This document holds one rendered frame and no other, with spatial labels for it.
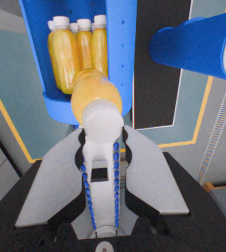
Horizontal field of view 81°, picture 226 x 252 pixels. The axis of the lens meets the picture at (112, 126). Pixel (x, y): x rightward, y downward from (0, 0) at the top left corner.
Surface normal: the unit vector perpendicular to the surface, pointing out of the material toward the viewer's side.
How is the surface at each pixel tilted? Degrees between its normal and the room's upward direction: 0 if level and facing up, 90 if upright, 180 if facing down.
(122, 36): 40
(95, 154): 0
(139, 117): 0
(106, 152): 0
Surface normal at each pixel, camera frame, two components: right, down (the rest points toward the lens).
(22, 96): 0.07, 0.50
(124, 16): 0.74, 0.32
